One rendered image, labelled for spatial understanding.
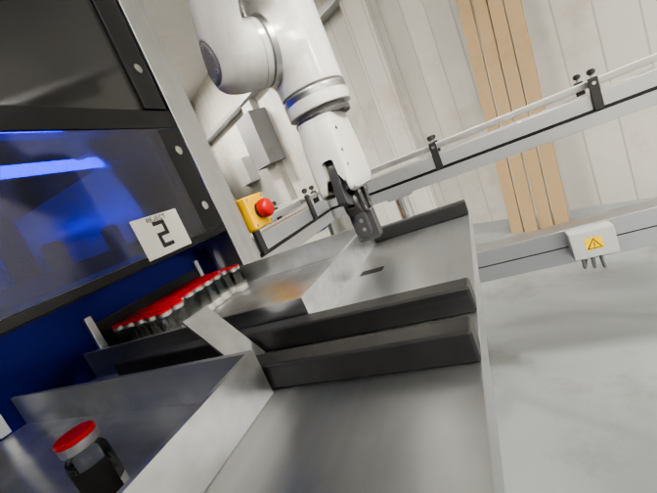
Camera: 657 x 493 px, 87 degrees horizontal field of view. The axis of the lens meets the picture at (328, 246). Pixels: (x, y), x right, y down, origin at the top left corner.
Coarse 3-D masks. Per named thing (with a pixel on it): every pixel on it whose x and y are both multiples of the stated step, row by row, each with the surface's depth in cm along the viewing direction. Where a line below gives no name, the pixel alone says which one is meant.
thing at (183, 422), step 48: (96, 384) 31; (144, 384) 29; (192, 384) 27; (240, 384) 22; (48, 432) 33; (144, 432) 26; (192, 432) 18; (240, 432) 21; (0, 480) 28; (48, 480) 25; (144, 480) 16; (192, 480) 17
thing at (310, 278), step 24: (336, 240) 56; (264, 264) 63; (288, 264) 61; (312, 264) 58; (336, 264) 39; (360, 264) 46; (264, 288) 55; (288, 288) 49; (312, 288) 33; (336, 288) 38; (216, 312) 52; (240, 312) 34; (264, 312) 33; (288, 312) 32; (312, 312) 32; (168, 336) 38; (192, 336) 37; (96, 360) 45
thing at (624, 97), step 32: (640, 64) 96; (576, 96) 111; (608, 96) 99; (640, 96) 96; (480, 128) 114; (512, 128) 109; (544, 128) 106; (576, 128) 103; (416, 160) 132; (448, 160) 118; (480, 160) 115; (384, 192) 129
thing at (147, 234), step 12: (156, 216) 51; (168, 216) 53; (132, 228) 48; (144, 228) 49; (156, 228) 51; (168, 228) 53; (180, 228) 55; (144, 240) 48; (156, 240) 50; (168, 240) 52; (180, 240) 54; (156, 252) 50; (168, 252) 51
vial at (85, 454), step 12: (96, 432) 19; (84, 444) 19; (96, 444) 19; (108, 444) 20; (60, 456) 18; (72, 456) 18; (84, 456) 19; (96, 456) 19; (108, 456) 19; (72, 468) 18; (84, 468) 18; (120, 468) 20
